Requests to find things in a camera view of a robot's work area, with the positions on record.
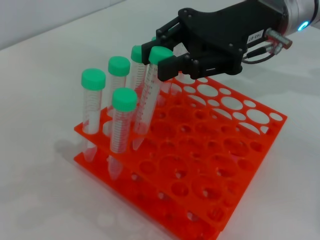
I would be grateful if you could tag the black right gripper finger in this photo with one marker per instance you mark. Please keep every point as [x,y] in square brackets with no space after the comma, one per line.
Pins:
[145,53]

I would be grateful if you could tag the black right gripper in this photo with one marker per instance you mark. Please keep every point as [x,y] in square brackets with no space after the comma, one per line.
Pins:
[225,32]

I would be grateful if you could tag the clear test tube green cap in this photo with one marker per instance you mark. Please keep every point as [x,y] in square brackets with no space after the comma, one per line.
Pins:
[119,65]
[160,53]
[153,38]
[136,53]
[124,99]
[93,78]

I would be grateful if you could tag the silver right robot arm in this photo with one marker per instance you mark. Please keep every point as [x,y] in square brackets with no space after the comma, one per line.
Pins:
[297,12]

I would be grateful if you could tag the orange test tube rack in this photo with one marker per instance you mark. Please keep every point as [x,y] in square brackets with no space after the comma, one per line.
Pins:
[190,155]

